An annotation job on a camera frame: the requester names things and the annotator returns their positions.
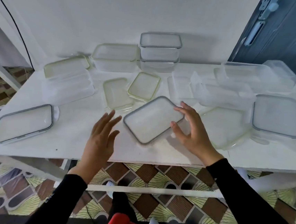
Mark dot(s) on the person's right forearm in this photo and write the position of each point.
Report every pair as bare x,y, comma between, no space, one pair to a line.
246,201

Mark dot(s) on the light blue door latch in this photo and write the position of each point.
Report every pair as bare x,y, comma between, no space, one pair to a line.
269,7

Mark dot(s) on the blue-grey door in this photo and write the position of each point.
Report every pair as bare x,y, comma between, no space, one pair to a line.
292,49

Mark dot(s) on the square green-rimmed clear lid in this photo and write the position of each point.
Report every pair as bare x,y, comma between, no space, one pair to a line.
227,128

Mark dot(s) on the person's left hand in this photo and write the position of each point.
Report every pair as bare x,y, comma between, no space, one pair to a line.
98,150

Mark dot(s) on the large green-rimmed clear lid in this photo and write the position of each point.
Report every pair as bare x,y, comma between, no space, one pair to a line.
66,66

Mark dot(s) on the large grey-rimmed clear lid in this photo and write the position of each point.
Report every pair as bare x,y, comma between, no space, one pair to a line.
278,115
24,123
149,120

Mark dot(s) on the small clear container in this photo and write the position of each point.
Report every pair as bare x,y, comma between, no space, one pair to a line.
180,87

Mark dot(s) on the green-lidded container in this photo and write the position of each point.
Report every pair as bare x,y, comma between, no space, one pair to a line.
113,66

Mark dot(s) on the white table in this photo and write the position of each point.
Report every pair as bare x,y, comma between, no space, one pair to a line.
70,131

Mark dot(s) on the small green-rimmed clear lid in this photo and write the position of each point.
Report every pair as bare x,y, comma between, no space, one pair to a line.
117,93

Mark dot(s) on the person's left forearm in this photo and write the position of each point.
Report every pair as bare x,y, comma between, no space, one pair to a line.
58,203

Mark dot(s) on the small bright-green-rimmed clear lid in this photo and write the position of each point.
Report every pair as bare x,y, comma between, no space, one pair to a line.
144,86

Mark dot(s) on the white door frame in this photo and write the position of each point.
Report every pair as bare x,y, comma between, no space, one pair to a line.
2,74

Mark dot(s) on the person's right hand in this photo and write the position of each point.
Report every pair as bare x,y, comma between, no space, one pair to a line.
200,141

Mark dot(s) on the black trousers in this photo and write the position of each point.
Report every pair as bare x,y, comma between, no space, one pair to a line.
123,204

